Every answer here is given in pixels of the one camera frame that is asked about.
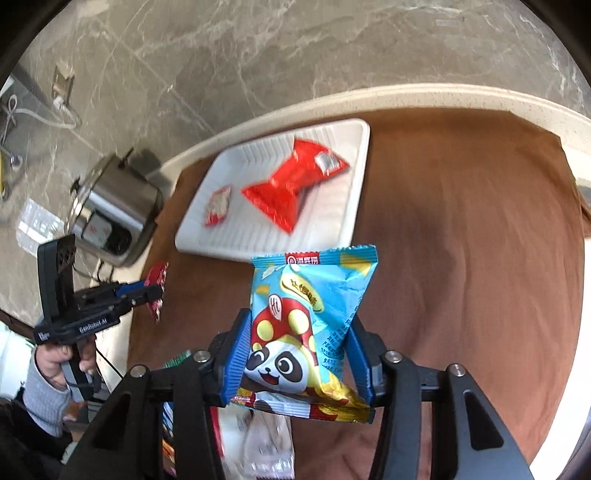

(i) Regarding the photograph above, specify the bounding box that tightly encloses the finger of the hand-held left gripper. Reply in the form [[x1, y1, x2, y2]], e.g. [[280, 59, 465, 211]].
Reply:
[[104, 285, 165, 320], [78, 281, 149, 301]]

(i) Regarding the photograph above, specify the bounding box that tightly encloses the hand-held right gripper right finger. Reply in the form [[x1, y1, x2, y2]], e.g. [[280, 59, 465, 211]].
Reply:
[[344, 318, 536, 480]]

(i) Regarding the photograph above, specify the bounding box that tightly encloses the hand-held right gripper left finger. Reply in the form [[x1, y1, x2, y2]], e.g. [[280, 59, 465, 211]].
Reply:
[[60, 308, 252, 480]]

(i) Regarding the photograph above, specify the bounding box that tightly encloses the small red candy packet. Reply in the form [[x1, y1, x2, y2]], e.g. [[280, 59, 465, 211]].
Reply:
[[142, 261, 170, 324]]

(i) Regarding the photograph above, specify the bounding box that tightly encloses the blue panda snack packet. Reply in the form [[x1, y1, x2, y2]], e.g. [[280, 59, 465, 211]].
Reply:
[[229, 246, 378, 424]]

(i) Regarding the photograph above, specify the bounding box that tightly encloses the white plastic tray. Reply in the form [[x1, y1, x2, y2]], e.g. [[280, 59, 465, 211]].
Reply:
[[174, 119, 371, 263]]

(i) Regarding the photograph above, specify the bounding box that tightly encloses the person's left forearm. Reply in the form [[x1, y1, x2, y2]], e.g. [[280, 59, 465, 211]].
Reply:
[[21, 353, 72, 438]]

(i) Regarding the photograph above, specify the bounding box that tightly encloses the person's left hand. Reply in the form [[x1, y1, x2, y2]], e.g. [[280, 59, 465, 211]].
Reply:
[[35, 335, 99, 389]]

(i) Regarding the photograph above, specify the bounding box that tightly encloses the steel trash bin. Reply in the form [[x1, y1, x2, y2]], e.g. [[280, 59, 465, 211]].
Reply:
[[68, 148, 165, 268]]

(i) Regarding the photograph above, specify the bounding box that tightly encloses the small red white snack packet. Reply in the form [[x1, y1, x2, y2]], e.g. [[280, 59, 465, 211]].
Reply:
[[204, 185, 232, 228]]

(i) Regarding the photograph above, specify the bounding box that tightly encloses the brown tablecloth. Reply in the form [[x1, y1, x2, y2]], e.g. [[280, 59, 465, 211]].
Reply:
[[127, 108, 587, 480]]

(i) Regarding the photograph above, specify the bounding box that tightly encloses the large red snack packet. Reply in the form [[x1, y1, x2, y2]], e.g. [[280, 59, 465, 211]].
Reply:
[[241, 137, 349, 234]]

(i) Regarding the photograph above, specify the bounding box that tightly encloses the black cable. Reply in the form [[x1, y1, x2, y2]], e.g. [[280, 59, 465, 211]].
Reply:
[[93, 348, 123, 386]]

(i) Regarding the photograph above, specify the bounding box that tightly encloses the white cable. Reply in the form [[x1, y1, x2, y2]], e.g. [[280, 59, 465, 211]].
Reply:
[[0, 93, 83, 131]]

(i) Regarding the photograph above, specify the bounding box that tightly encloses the wall socket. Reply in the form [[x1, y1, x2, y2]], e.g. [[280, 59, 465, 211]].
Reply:
[[50, 64, 75, 101]]

